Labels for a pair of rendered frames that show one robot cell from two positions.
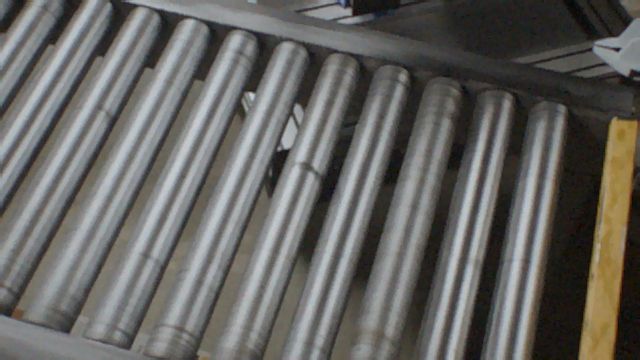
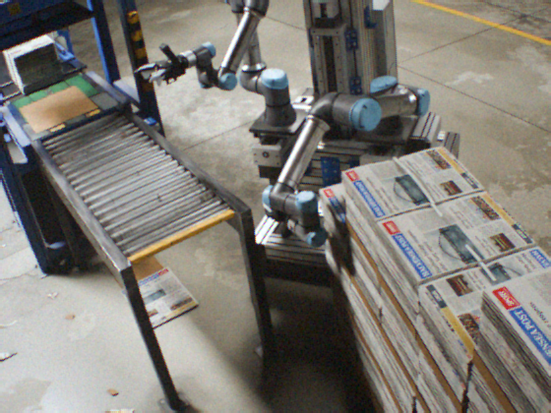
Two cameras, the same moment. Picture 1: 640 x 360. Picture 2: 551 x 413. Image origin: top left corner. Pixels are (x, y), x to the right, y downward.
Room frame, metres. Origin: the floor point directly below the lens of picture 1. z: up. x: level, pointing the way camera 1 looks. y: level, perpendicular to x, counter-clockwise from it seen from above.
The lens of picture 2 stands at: (-0.47, -1.98, 2.19)
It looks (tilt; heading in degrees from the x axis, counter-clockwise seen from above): 34 degrees down; 49
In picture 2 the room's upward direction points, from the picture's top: 9 degrees counter-clockwise
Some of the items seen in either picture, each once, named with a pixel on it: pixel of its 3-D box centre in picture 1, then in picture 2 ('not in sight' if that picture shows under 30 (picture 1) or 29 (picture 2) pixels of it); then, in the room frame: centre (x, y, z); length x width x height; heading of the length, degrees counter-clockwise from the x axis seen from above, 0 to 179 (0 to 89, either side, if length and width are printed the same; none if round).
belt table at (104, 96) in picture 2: not in sight; (62, 111); (0.90, 1.34, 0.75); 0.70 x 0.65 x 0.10; 77
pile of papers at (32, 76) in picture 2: not in sight; (31, 61); (1.02, 1.90, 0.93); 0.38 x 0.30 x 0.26; 77
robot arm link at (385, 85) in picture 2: not in sight; (385, 92); (1.54, -0.46, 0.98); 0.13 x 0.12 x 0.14; 95
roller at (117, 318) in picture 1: (182, 179); (138, 191); (0.64, 0.16, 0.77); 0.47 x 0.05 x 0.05; 167
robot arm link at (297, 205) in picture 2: not in sight; (303, 207); (0.82, -0.62, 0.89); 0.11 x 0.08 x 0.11; 95
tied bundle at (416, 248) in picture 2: not in sight; (454, 262); (0.81, -1.24, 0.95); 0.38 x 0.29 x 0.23; 150
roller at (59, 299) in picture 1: (128, 165); (132, 185); (0.65, 0.22, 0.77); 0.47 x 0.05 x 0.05; 167
